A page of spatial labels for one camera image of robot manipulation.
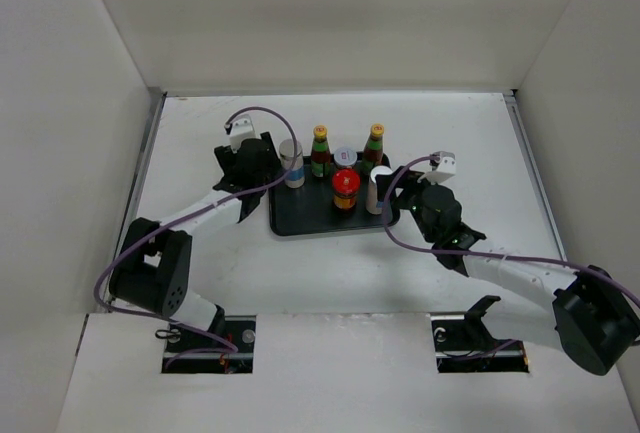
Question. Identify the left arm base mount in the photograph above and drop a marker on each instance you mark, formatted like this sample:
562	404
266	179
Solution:
228	350

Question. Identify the red lid jar front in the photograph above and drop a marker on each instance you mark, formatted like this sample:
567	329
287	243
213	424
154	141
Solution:
346	185

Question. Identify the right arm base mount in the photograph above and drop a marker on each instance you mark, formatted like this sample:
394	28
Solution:
463	344

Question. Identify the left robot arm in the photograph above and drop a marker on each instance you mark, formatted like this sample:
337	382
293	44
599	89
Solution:
155	277

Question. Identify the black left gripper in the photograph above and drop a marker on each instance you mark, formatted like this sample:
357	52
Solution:
227	158

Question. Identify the sauce bottle yellow cap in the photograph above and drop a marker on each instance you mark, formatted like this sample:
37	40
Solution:
320	156
373	150

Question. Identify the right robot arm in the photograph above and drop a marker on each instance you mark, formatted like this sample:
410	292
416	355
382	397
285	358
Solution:
578	310

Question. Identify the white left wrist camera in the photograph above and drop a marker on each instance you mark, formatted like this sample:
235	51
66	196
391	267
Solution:
238	130

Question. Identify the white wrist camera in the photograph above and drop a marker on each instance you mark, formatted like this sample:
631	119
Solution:
238	130
442	168

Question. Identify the sesame jar silver lid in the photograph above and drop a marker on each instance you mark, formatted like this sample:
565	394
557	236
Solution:
291	156

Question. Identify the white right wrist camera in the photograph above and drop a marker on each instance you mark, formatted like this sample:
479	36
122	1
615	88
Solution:
442	168

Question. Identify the black rectangular tray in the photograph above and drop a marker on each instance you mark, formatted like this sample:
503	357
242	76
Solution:
309	209

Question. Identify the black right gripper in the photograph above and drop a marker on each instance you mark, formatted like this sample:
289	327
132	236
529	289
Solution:
406	180

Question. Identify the dark jar white lid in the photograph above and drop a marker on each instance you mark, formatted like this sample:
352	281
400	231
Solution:
345	158

